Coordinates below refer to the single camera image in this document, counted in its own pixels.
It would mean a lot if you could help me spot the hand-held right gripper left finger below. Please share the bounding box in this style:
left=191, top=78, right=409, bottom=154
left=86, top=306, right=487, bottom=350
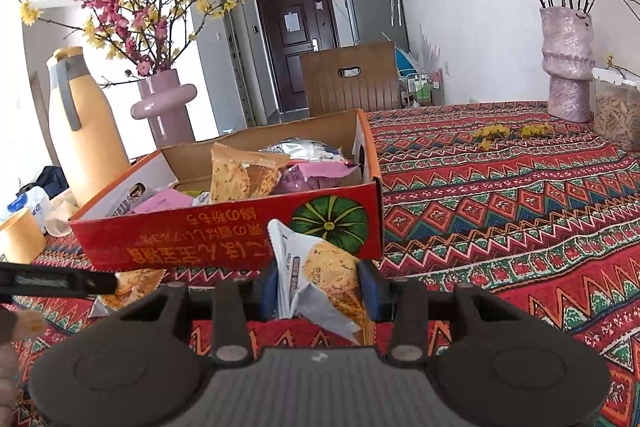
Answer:
left=105, top=267, right=279, bottom=368

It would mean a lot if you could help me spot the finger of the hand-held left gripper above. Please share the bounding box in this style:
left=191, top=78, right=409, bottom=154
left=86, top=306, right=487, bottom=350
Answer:
left=0, top=263, right=118, bottom=298

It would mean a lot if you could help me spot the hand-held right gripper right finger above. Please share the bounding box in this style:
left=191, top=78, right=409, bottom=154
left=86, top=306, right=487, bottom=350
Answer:
left=357, top=259, right=531, bottom=367

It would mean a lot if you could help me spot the silver cracker packet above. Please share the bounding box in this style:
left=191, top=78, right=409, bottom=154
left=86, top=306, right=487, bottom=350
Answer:
left=267, top=219, right=373, bottom=348

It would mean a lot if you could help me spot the red cardboard box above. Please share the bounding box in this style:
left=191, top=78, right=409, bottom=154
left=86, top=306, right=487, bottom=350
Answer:
left=69, top=108, right=385, bottom=273

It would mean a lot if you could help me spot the orange cracker packet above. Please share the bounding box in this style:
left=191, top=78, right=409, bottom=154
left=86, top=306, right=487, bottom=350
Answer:
left=91, top=268, right=167, bottom=317

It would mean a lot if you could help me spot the pile of snack packets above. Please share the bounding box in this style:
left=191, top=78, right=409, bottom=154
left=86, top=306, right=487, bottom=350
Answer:
left=112, top=137, right=363, bottom=214

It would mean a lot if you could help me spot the person's left hand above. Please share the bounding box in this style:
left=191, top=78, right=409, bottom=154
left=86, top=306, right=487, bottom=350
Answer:
left=0, top=308, right=47, bottom=408

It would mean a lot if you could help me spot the yellow mug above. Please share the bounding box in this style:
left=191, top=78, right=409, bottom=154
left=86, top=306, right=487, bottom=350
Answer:
left=0, top=208, right=47, bottom=264

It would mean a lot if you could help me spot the beige cloth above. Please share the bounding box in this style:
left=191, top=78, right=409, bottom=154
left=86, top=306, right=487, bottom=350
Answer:
left=45, top=199, right=78, bottom=238

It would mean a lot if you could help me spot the white wipes pack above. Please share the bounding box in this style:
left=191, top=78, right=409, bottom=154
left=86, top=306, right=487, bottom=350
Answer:
left=7, top=187, right=51, bottom=233

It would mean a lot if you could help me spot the dark bag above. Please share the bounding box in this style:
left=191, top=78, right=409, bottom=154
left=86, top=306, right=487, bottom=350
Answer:
left=36, top=166, right=69, bottom=195

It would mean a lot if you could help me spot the beige thermos jug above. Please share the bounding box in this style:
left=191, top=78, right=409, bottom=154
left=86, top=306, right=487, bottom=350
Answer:
left=47, top=47, right=133, bottom=208

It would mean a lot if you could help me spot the wooden chair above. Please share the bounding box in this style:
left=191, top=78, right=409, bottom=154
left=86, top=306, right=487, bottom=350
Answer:
left=300, top=41, right=401, bottom=116

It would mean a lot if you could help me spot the small storage cart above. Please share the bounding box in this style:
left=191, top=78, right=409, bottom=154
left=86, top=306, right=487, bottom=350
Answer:
left=406, top=69, right=445, bottom=108

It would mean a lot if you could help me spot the dark brown door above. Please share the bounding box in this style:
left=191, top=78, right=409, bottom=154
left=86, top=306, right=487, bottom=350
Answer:
left=255, top=0, right=341, bottom=115

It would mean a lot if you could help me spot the blue board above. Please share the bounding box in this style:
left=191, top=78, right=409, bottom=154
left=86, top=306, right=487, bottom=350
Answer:
left=395, top=47, right=418, bottom=75

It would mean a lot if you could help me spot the metal framed sliding door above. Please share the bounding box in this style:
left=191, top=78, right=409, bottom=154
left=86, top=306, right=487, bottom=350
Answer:
left=218, top=0, right=268, bottom=128

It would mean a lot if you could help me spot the white pampas grass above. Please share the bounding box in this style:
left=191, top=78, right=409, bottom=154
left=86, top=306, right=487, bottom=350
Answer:
left=417, top=24, right=443, bottom=72

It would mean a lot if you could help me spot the grey refrigerator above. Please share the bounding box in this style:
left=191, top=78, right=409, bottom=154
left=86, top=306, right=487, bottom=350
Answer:
left=341, top=0, right=410, bottom=48

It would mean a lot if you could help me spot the pink textured vase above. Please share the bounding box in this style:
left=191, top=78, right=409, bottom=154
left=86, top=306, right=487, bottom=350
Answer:
left=539, top=7, right=596, bottom=124

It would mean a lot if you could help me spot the clear seed container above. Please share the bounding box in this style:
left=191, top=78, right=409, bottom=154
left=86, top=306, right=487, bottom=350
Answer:
left=592, top=67, right=640, bottom=152

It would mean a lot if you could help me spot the pink ring vase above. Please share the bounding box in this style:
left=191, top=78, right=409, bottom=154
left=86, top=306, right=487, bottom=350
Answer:
left=131, top=69, right=197, bottom=152

